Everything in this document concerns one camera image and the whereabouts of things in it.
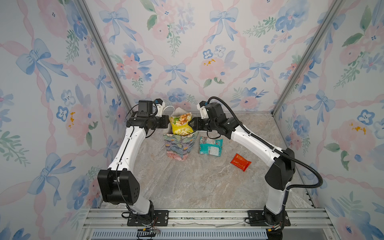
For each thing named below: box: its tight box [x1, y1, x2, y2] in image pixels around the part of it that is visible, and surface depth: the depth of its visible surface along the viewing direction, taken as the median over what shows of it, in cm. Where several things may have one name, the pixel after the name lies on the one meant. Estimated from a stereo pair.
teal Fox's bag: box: [199, 136, 223, 157], surface depth 99 cm
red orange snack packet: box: [230, 153, 252, 172], surface depth 94 cm
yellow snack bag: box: [169, 112, 194, 136], surface depth 81 cm
